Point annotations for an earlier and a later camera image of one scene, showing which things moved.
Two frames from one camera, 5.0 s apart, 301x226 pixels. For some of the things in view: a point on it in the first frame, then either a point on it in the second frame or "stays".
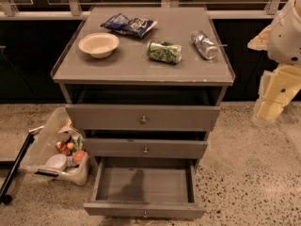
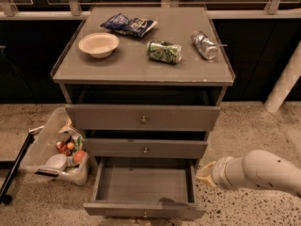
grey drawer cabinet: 147,82 stays
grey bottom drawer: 145,187 stays
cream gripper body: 286,37 → 220,172
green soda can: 165,51 stays
